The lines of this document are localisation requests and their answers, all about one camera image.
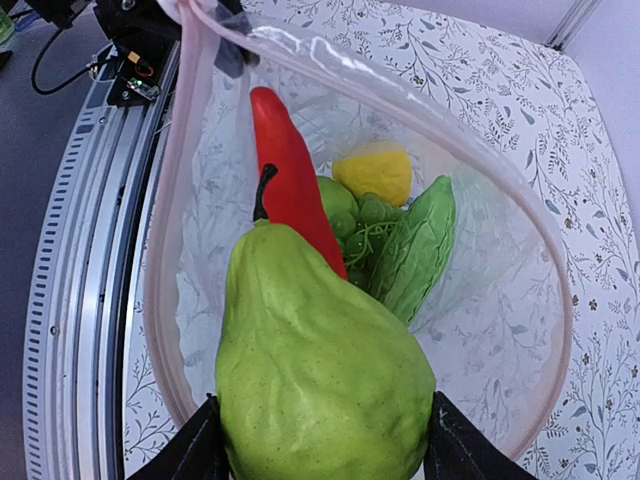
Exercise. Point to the green toy cucumber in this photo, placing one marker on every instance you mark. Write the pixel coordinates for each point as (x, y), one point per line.
(416, 251)

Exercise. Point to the yellow toy lemon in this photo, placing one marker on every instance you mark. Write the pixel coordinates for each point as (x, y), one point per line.
(380, 168)

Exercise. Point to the orange toy carrot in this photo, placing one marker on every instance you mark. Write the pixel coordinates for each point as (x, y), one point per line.
(293, 197)

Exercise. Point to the right aluminium corner post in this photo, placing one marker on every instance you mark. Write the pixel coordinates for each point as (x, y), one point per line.
(571, 23)

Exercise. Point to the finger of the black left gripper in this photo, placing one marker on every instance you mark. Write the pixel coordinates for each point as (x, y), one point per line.
(232, 59)

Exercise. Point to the green toy grape bunch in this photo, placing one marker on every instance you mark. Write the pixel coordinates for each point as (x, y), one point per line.
(361, 227)

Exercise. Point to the floral patterned table mat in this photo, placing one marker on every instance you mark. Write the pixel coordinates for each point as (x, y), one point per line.
(528, 101)

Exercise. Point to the aluminium front rail base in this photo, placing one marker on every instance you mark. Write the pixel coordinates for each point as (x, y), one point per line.
(83, 287)

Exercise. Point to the green toy leafy vegetable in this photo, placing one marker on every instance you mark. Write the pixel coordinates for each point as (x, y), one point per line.
(315, 379)

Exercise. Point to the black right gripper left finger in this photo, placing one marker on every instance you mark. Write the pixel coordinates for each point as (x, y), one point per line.
(196, 452)

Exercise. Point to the clear zip top bag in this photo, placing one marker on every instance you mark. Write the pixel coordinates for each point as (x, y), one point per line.
(496, 327)

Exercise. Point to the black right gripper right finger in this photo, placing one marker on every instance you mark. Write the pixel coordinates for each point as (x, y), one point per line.
(458, 450)

